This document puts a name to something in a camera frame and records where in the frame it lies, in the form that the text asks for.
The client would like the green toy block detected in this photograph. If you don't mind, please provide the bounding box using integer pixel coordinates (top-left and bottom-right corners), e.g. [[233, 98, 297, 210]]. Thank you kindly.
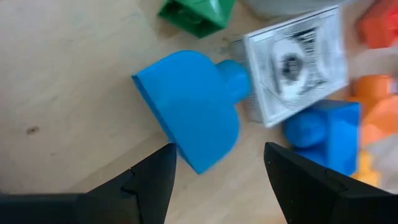
[[157, 0, 237, 39]]

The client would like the light blue rounded block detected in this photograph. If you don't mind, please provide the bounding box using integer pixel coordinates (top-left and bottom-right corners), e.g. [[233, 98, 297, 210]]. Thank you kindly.
[[131, 49, 252, 175]]

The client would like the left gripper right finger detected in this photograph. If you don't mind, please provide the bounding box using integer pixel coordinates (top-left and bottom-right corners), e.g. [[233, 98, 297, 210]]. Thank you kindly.
[[264, 142, 374, 224]]

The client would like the orange-red brick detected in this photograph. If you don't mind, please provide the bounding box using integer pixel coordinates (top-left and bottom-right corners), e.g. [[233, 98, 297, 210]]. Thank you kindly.
[[356, 0, 398, 50]]

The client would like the ornate playing card deck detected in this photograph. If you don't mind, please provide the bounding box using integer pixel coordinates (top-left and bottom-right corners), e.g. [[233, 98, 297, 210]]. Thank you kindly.
[[231, 5, 349, 129]]

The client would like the yellow toy block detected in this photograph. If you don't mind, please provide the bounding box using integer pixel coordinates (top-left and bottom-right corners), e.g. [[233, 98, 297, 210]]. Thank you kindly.
[[350, 148, 382, 188]]

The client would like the blue toy block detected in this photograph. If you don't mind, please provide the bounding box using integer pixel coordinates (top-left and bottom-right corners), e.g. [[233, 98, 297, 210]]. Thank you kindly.
[[282, 98, 362, 177]]

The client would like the orange toy block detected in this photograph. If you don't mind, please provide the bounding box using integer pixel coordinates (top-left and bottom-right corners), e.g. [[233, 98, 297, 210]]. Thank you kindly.
[[349, 73, 398, 147]]

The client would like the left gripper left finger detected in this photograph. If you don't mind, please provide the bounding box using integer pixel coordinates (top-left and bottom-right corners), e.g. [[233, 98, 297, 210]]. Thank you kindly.
[[79, 142, 177, 224]]

